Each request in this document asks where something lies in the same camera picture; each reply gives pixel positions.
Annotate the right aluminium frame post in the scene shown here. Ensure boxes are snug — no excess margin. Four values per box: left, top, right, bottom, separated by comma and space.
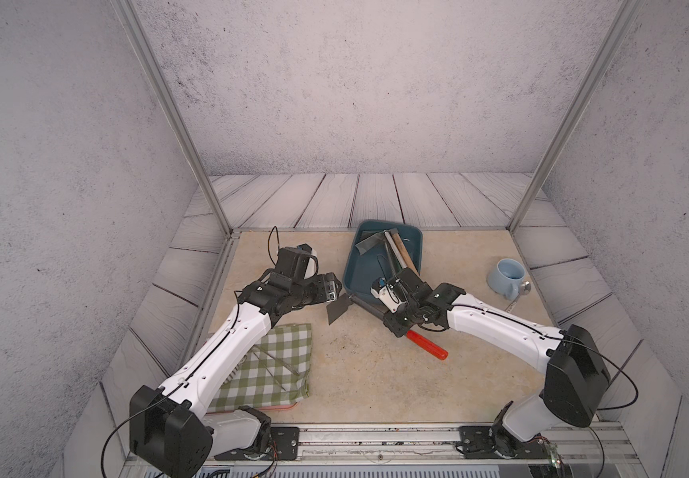
507, 0, 643, 234

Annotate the light blue mug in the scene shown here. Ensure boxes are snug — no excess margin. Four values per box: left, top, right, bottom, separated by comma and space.
487, 258, 532, 301

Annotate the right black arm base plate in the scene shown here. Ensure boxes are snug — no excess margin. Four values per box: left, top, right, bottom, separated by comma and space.
455, 425, 550, 460

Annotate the green hoe red grip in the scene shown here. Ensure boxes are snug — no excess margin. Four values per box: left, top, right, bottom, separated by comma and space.
382, 237, 400, 281

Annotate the teal plastic storage box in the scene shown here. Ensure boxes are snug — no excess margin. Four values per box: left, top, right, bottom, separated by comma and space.
342, 219, 423, 305

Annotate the left aluminium frame post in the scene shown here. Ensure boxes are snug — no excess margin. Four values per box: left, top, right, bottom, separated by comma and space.
111, 0, 233, 236

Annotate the aluminium frame post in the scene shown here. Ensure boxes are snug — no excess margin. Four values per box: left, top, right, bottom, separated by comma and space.
111, 0, 233, 236
507, 0, 643, 234

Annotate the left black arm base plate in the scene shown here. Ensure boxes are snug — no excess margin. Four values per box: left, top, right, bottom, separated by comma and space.
212, 425, 301, 462

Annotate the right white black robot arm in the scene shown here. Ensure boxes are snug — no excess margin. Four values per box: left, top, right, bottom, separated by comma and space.
372, 281, 611, 457

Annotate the green white checkered cloth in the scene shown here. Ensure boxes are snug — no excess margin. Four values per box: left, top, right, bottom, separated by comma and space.
208, 324, 313, 413

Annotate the chrome hoe blue grip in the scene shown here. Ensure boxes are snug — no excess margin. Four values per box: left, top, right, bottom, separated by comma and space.
382, 230, 407, 276

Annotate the wooden handle hoe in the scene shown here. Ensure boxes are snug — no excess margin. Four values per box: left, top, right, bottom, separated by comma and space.
388, 229, 419, 275

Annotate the grey hoe red grip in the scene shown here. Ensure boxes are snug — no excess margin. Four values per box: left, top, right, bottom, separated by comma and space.
356, 230, 385, 255
327, 292, 448, 360

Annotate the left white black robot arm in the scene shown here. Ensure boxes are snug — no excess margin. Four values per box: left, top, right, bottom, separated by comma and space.
129, 271, 343, 477

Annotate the aluminium front rail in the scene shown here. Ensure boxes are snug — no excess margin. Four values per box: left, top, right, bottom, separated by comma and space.
119, 422, 650, 478

